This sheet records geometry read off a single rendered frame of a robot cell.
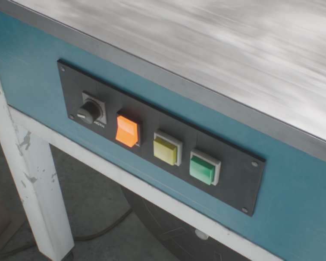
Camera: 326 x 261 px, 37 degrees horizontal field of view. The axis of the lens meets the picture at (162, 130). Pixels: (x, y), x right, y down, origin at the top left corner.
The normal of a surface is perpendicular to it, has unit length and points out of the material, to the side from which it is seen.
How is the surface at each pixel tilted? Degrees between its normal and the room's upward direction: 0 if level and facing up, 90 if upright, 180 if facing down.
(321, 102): 0
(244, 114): 90
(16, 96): 90
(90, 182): 0
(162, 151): 90
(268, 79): 0
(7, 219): 90
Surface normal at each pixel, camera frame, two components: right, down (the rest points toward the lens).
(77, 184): 0.00, -0.68
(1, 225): 0.89, 0.33
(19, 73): -0.57, 0.60
